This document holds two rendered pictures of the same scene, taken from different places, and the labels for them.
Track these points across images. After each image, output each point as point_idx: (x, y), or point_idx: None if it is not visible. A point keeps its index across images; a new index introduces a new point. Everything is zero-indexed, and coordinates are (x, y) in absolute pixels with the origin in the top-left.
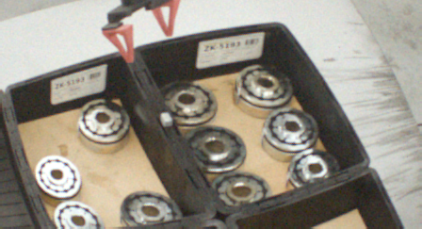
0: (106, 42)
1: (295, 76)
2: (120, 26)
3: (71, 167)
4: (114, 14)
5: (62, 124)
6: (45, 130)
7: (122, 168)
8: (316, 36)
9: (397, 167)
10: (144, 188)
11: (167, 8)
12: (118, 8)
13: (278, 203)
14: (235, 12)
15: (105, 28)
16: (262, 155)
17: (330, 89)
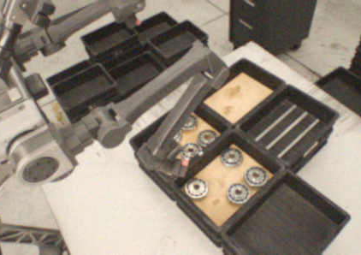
0: (116, 238)
1: (146, 139)
2: (184, 164)
3: (228, 188)
4: (179, 169)
5: (202, 208)
6: (210, 215)
7: (210, 177)
8: (84, 162)
9: (149, 115)
10: (216, 167)
11: (85, 222)
12: (173, 170)
13: (219, 115)
14: (80, 195)
15: (184, 173)
16: (181, 142)
17: (159, 117)
